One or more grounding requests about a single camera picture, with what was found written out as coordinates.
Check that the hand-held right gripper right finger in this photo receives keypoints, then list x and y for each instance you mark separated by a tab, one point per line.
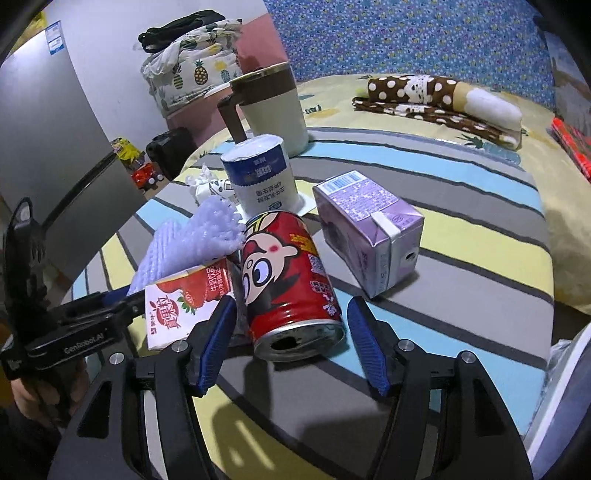
365	342

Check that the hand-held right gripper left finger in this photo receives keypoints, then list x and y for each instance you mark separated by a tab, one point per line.
212	342

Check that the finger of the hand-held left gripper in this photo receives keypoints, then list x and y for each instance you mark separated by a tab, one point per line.
131	308
113	296

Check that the strawberry milk carton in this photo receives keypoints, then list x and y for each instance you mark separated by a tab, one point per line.
180	300

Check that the white foam fruit net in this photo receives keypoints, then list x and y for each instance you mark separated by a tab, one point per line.
184	240

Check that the red cartoon drink can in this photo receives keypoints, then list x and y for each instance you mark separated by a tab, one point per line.
286	286

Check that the purple milk carton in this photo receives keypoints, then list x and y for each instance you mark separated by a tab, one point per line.
360	217

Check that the patterned paper cup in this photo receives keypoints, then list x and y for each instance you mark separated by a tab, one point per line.
222	188

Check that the white plastic bottle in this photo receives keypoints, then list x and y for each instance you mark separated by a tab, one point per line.
263	175

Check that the person's left hand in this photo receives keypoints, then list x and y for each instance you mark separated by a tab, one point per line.
34	397

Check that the striped tablecloth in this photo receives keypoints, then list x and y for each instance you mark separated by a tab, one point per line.
461	286

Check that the red toy car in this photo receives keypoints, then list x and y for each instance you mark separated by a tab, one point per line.
144	177

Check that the crumpled white tissue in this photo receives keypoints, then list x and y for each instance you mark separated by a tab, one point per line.
201	182

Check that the yellow snack packet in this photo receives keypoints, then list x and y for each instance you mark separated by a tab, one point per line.
125	152

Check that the black case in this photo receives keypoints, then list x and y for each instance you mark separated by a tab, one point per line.
171	150

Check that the grey refrigerator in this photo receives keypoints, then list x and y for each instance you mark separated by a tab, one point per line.
55	138

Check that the pink storage box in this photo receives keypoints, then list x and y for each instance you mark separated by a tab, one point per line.
198	129

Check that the pineapple print quilt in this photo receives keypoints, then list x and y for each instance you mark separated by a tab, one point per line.
194	78

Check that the folded brown polka dot blanket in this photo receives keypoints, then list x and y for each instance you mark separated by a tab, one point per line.
415	115

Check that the brown and cream bin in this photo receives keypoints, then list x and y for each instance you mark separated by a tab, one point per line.
272	110

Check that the brown polka dot bolster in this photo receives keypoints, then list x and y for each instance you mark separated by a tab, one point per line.
438	94

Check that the black bag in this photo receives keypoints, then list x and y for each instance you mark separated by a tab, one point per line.
184	30

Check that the yellow plastic bag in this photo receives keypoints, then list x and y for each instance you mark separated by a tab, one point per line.
39	23

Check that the red plaid cloth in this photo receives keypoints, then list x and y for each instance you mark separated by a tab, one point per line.
575	147

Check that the blue floral headboard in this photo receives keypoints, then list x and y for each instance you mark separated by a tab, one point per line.
415	37

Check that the cardboard packaging box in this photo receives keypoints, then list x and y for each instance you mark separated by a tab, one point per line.
570	83

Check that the white bed frame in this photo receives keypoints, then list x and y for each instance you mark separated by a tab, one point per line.
563	406

